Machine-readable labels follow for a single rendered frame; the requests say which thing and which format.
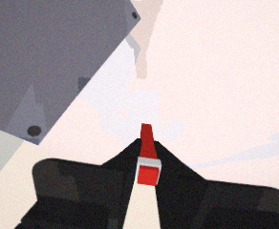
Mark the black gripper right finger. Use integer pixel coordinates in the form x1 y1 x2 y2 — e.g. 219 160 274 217
154 140 279 229

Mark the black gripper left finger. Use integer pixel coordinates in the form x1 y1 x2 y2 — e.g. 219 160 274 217
32 138 141 229

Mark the grey square panel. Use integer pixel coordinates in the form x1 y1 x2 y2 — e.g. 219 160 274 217
0 0 141 145

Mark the red peg with white band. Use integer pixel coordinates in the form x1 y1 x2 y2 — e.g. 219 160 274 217
135 123 161 186

